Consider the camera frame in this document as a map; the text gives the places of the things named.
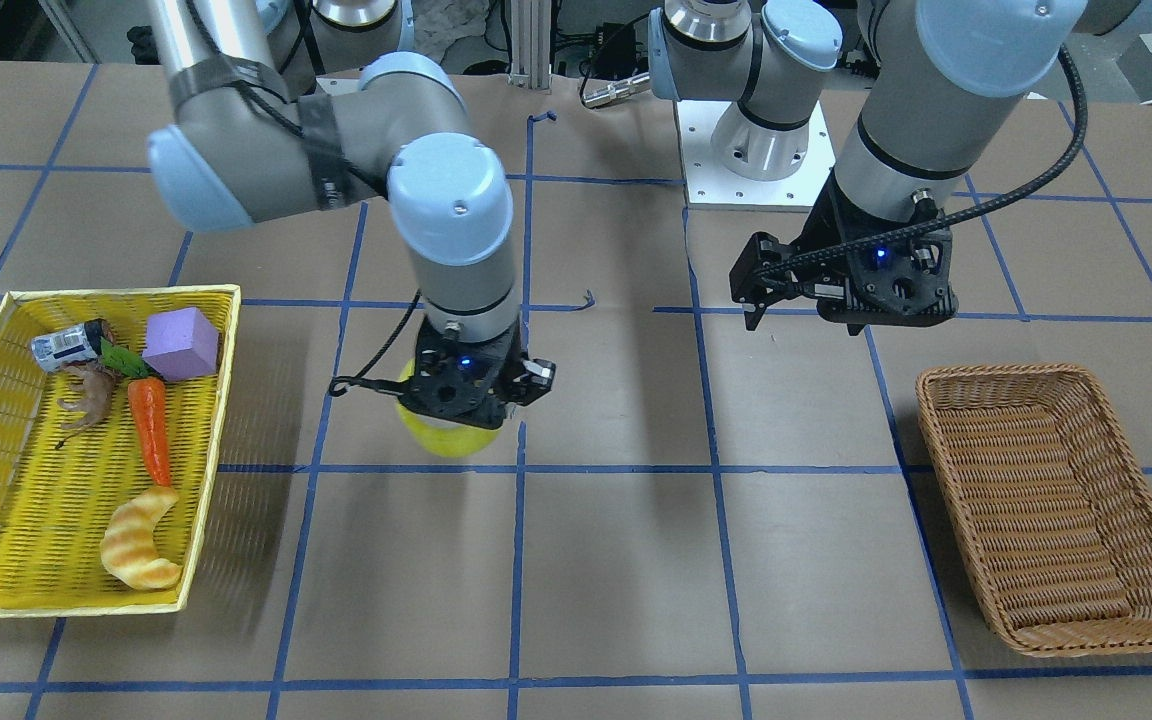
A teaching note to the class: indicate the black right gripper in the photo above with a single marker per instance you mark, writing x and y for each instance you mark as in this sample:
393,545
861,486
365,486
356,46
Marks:
534,381

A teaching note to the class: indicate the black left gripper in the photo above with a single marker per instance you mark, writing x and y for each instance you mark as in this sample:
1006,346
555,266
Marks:
829,243

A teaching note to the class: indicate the yellow packing tape roll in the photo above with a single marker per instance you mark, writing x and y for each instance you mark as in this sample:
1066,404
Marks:
444,438

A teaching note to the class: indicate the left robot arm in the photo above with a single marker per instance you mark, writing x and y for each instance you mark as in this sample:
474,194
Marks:
950,74

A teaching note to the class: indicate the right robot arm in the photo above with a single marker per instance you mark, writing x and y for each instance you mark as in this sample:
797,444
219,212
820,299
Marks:
279,112

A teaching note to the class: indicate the purple foam cube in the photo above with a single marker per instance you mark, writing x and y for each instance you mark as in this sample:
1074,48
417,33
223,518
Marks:
181,344

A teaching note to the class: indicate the orange toy carrot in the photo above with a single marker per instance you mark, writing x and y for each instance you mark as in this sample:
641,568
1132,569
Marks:
147,402

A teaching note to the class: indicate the brown wicker basket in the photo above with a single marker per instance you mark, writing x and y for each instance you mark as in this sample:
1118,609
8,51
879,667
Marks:
1050,508

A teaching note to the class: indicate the brown toy creature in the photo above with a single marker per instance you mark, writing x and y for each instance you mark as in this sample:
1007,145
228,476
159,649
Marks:
97,383

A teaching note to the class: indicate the toy croissant bread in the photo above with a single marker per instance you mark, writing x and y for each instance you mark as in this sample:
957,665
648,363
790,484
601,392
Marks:
128,549

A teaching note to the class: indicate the small silver battery can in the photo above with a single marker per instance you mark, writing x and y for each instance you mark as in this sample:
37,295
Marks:
75,344

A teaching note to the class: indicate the yellow woven plastic tray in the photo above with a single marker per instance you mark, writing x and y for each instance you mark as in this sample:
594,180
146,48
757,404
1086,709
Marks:
58,491

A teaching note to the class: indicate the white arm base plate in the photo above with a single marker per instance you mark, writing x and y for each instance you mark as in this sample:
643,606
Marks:
732,164

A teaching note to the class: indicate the aluminium frame post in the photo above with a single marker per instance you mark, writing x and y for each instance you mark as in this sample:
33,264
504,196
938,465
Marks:
530,44

